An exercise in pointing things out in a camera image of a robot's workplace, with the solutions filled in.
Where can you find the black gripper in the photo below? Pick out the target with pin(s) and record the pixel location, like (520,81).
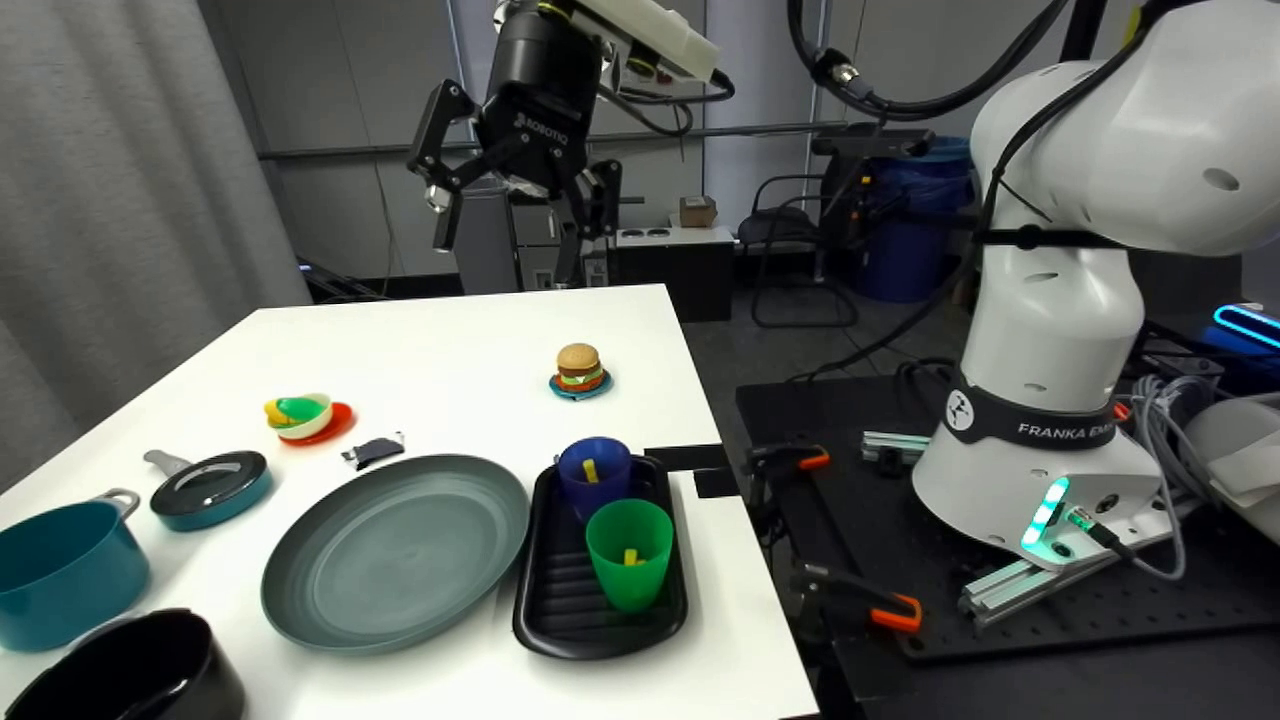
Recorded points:
(540,94)

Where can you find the yellow toy fry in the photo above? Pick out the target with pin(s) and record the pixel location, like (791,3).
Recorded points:
(629,556)
(588,465)

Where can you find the blue plastic cup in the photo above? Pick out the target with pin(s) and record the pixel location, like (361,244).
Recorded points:
(586,499)

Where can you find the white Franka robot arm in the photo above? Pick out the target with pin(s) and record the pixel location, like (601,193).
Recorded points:
(1064,334)

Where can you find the small orange plate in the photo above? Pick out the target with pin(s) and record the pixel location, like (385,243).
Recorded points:
(341,427)

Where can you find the grey-green round plate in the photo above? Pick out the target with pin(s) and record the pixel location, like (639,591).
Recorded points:
(385,552)

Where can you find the green plastic cup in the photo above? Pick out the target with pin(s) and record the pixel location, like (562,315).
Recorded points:
(624,591)

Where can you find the grey cabinet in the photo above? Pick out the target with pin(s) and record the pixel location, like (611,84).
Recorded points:
(487,244)

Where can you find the small brown box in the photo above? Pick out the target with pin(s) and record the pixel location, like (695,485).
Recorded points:
(696,211)

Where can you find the toy hamburger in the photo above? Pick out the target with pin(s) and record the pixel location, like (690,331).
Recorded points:
(579,360)
(582,394)

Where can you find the dark background desk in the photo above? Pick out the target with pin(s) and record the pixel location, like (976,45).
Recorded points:
(695,265)

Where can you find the small black toy piece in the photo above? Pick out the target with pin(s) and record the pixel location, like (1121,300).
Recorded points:
(373,455)

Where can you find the blue barrel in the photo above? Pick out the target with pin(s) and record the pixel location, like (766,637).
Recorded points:
(905,226)

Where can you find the black orange clamp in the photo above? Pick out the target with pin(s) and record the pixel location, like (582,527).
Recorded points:
(895,616)
(803,463)

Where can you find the grey curtain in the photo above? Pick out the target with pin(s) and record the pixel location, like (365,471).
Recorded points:
(107,203)

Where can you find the black rectangular tray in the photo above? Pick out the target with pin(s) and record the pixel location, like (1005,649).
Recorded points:
(562,615)

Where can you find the teal cooking pot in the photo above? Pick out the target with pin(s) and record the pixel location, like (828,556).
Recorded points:
(67,572)

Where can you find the black cooking pot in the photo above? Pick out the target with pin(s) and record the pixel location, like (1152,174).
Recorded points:
(135,666)

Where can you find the blue glowing device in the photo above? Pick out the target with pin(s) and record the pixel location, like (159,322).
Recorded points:
(1247,334)

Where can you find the white device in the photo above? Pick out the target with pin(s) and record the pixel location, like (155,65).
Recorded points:
(1243,465)

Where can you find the black breadboard base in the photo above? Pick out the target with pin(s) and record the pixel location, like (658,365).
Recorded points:
(1201,625)

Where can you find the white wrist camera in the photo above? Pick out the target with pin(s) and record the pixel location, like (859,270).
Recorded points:
(652,45)

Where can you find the silver aluminium rail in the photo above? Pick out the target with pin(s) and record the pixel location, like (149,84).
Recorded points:
(1015,587)

